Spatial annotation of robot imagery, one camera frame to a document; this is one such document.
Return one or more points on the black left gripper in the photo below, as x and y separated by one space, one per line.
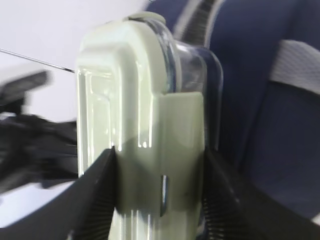
34 149

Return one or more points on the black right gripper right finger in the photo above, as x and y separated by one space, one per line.
234 209

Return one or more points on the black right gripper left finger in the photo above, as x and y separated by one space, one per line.
84 211

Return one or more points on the green lid glass container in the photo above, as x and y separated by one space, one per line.
157 102

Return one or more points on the navy blue lunch bag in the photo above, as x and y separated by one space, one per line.
269 51

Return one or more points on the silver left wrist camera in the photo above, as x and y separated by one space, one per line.
16 88

